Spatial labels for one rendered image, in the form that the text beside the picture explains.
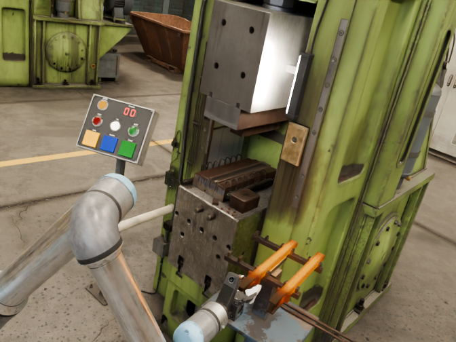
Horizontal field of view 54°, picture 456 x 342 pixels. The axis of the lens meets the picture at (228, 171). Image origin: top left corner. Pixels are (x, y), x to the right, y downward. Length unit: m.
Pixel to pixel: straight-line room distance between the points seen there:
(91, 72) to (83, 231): 5.83
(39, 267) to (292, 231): 1.12
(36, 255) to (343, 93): 1.21
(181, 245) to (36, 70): 4.74
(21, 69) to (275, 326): 5.43
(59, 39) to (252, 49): 4.93
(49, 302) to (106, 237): 1.77
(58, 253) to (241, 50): 1.06
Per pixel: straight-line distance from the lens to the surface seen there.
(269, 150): 2.43
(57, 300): 2.85
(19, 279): 1.45
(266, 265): 1.68
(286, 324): 1.89
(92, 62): 6.83
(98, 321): 2.72
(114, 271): 1.13
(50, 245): 1.33
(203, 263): 2.19
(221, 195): 2.05
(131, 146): 2.23
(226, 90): 1.94
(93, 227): 1.09
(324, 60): 1.83
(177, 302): 2.53
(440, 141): 7.10
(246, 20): 1.87
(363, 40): 1.77
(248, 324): 1.84
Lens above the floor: 1.87
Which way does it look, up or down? 24 degrees down
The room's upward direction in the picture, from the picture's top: 11 degrees clockwise
